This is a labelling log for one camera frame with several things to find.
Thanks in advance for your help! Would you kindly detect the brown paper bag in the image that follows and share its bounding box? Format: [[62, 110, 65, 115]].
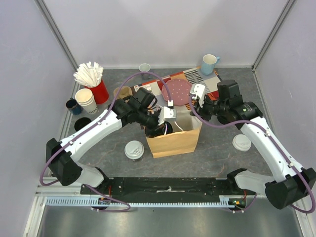
[[146, 110, 202, 158]]

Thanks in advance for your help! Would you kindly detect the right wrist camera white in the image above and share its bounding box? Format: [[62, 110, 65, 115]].
[[190, 84, 206, 108]]

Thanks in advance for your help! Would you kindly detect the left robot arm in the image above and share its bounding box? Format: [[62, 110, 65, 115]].
[[46, 88, 163, 194]]

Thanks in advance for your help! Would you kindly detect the white paper cup stack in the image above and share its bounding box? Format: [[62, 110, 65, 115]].
[[75, 88, 98, 114]]

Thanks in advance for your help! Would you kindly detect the pink dotted plate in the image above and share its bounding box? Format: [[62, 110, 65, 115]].
[[166, 79, 192, 106]]

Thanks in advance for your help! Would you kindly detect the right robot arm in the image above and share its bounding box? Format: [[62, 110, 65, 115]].
[[189, 80, 316, 214]]

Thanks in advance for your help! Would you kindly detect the small grey patterned mug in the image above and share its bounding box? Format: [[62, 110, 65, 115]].
[[139, 63, 151, 80]]

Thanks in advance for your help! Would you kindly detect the red straw holder cup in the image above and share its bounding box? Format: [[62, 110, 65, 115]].
[[84, 80, 109, 104]]

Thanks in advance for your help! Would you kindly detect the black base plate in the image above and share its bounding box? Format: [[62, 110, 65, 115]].
[[96, 177, 255, 203]]

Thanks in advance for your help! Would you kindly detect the light blue mug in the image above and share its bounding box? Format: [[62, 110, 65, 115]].
[[200, 54, 220, 76]]

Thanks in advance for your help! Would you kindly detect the dark blue mug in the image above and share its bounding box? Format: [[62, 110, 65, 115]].
[[66, 98, 82, 115]]

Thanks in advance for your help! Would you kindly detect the cable duct rail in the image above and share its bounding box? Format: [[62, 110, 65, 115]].
[[45, 197, 234, 208]]

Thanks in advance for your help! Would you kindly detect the white lid stack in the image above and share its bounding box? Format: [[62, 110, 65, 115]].
[[232, 134, 252, 152]]

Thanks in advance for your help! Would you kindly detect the black plastic cup stack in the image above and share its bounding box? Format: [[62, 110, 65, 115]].
[[74, 117, 91, 131]]

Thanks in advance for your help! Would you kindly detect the white wrapped straws bundle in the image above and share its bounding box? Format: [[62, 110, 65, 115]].
[[73, 62, 104, 88]]

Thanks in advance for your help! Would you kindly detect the black lid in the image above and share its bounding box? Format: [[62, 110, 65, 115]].
[[162, 121, 173, 135]]

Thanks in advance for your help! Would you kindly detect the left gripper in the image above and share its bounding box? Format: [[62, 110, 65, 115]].
[[136, 108, 167, 138]]

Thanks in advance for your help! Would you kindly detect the patchwork placemat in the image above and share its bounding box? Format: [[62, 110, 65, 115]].
[[131, 67, 221, 96]]

